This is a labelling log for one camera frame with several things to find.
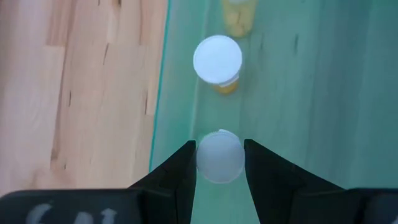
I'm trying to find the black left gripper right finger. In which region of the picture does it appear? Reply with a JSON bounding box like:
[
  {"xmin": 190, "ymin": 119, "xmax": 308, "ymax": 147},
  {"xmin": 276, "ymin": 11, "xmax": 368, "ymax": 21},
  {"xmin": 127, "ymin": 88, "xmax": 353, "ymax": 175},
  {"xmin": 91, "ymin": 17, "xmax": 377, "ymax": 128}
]
[{"xmin": 244, "ymin": 139, "xmax": 360, "ymax": 224}]

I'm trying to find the translucent green plastic bin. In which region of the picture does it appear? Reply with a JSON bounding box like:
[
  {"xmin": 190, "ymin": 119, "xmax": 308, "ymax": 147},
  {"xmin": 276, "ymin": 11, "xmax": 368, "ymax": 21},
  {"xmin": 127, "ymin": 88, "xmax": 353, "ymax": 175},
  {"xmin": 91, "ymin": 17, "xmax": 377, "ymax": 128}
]
[{"xmin": 149, "ymin": 0, "xmax": 398, "ymax": 224}]

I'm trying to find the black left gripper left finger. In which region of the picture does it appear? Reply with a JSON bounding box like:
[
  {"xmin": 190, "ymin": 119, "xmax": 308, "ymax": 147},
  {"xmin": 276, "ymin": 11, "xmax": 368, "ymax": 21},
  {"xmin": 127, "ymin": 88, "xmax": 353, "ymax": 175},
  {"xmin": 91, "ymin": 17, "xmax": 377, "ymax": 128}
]
[{"xmin": 129, "ymin": 140, "xmax": 198, "ymax": 224}]

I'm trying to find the orange medicine bottle white cap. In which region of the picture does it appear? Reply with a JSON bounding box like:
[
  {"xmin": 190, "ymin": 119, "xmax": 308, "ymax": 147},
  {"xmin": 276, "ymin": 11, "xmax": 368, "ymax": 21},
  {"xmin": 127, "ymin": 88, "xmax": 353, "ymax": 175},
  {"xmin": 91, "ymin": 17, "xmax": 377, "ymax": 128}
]
[
  {"xmin": 221, "ymin": 0, "xmax": 259, "ymax": 39},
  {"xmin": 192, "ymin": 34, "xmax": 243, "ymax": 96},
  {"xmin": 195, "ymin": 129, "xmax": 246, "ymax": 184}
]

